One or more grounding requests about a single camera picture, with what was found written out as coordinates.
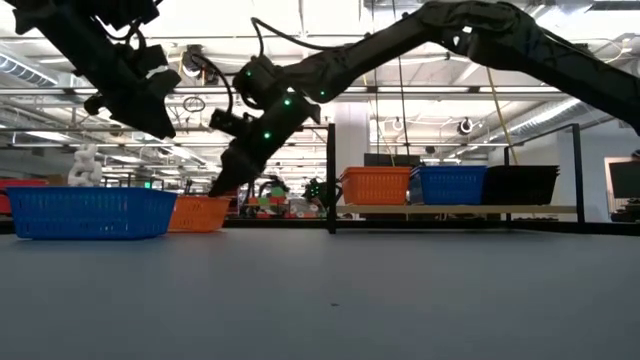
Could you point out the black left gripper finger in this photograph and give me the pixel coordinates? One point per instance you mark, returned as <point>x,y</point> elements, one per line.
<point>147,117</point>

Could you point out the colourful blocks pile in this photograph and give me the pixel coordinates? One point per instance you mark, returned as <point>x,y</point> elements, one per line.
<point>272,202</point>

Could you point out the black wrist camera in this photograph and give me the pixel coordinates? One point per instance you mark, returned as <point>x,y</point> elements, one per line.
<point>162,80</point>
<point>227,122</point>

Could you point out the wooden shelf board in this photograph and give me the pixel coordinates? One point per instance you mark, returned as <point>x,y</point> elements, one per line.
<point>450,209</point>

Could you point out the red background object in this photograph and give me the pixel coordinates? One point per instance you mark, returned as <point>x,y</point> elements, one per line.
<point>25,183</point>

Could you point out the dark computer monitor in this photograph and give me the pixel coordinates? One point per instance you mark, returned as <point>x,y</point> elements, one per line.
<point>625,180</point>

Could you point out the orange plastic basket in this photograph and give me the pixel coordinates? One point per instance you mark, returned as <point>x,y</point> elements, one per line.
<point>375,192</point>
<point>375,170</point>
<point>200,215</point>

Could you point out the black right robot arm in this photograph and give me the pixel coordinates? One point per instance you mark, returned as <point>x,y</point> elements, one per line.
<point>450,30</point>

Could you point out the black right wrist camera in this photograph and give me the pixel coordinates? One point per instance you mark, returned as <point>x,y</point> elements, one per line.
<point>227,122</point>

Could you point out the black shelf frame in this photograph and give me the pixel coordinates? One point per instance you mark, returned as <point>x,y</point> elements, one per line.
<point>331,175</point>

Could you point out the black plastic basket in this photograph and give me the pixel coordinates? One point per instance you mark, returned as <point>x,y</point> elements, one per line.
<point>520,192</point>
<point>520,168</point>

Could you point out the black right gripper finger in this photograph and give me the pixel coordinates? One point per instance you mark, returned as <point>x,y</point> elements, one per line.
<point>240,170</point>

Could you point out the white robot hand model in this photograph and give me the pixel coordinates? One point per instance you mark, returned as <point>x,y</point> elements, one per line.
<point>85,167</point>

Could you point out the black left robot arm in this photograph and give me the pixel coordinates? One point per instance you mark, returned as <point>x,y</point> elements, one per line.
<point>65,25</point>

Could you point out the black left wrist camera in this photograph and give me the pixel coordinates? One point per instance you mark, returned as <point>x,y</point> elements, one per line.
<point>162,80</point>

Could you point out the black table frame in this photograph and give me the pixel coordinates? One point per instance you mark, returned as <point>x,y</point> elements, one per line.
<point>280,224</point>

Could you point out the wide dark screen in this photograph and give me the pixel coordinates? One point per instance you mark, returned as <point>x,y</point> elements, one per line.
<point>390,160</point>

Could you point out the blue plastic basket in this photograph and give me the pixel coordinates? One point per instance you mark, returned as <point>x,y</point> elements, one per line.
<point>90,212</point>
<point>455,187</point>
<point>414,187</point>

